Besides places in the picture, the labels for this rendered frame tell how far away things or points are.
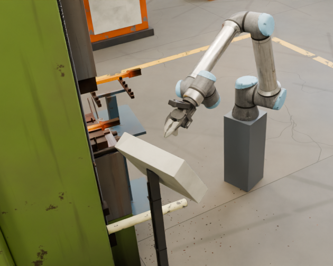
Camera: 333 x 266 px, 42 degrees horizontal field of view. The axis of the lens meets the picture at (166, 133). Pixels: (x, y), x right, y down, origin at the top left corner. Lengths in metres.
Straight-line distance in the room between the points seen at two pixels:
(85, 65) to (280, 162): 2.13
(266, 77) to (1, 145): 1.63
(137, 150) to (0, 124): 0.53
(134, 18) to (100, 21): 0.49
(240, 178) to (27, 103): 1.99
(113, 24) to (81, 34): 4.12
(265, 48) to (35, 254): 1.63
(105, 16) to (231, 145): 3.31
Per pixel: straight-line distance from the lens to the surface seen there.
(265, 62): 2.63
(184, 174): 1.69
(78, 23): 1.89
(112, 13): 5.98
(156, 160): 1.71
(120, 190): 2.39
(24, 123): 1.72
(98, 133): 2.27
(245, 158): 3.14
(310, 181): 3.48
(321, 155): 3.76
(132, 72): 2.90
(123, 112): 2.98
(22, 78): 1.64
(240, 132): 3.04
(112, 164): 2.27
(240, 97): 2.94
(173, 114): 1.99
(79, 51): 1.93
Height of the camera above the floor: 2.20
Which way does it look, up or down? 33 degrees down
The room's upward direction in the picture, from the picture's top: 5 degrees counter-clockwise
